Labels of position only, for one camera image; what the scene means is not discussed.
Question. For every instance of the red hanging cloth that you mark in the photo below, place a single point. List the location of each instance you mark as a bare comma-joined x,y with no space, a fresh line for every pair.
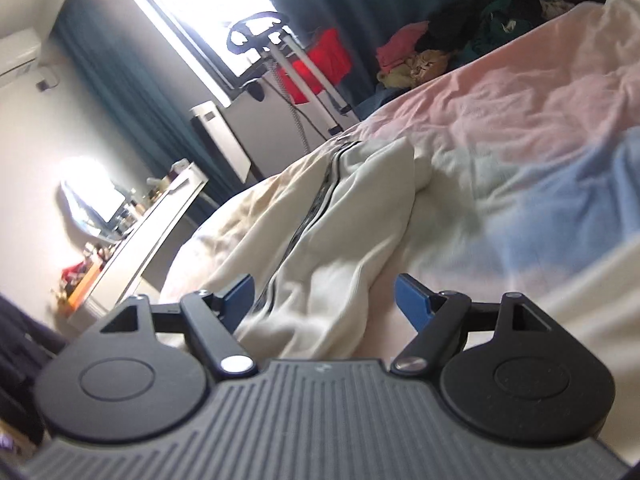
329,56

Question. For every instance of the pile of clothes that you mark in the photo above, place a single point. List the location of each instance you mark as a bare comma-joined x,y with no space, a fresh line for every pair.
458,35

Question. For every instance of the orange tray with items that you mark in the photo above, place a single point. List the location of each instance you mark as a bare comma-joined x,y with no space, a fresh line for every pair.
75,281

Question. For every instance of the pastel pink bed sheet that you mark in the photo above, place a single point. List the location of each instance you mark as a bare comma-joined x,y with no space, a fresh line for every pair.
535,188

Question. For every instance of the vanity mirror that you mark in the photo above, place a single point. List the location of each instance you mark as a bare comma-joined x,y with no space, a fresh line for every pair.
95,202

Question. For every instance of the window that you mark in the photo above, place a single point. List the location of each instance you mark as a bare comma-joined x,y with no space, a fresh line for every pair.
203,26

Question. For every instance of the white air conditioner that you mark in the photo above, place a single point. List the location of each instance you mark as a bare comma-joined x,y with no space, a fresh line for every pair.
19,53

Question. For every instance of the cream zip-up sweatshirt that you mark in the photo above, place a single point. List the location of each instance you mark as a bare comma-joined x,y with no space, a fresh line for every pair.
315,251

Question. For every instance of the teal curtain left panel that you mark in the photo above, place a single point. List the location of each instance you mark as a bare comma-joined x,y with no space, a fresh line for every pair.
154,127

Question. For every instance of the white vanity desk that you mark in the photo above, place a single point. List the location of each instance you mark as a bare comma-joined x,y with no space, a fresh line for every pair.
121,275

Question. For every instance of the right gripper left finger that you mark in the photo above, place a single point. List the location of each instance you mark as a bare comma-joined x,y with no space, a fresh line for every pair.
211,319

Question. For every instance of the garment steamer stand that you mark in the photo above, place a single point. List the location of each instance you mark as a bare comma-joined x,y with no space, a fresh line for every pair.
268,34

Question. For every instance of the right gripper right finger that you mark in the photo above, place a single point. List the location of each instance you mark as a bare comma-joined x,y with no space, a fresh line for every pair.
437,317

